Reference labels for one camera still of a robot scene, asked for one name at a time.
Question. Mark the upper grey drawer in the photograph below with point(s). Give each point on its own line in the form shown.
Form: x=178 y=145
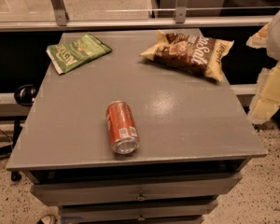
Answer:
x=136 y=189

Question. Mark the white shoe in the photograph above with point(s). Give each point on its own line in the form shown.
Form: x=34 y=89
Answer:
x=47 y=219

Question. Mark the lower grey drawer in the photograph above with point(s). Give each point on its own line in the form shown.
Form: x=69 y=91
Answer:
x=137 y=211

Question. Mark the glass railing barrier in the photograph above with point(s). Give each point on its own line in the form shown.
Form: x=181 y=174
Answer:
x=73 y=15

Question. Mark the grey drawer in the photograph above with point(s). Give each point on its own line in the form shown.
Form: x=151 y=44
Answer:
x=136 y=189
x=137 y=211

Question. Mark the green jalapeno chip bag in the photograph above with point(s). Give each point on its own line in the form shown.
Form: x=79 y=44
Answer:
x=69 y=56

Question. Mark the orange soda can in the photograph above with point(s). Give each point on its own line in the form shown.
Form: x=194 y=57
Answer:
x=122 y=131

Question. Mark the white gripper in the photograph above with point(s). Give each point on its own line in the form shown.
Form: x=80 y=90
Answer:
x=267 y=94

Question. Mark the grey drawer cabinet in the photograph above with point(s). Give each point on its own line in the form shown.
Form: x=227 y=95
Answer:
x=187 y=125

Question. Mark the brown sea salt chip bag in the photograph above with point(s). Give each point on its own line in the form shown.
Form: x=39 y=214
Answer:
x=192 y=53

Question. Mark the black round object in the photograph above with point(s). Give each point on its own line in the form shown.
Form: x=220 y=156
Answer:
x=25 y=95

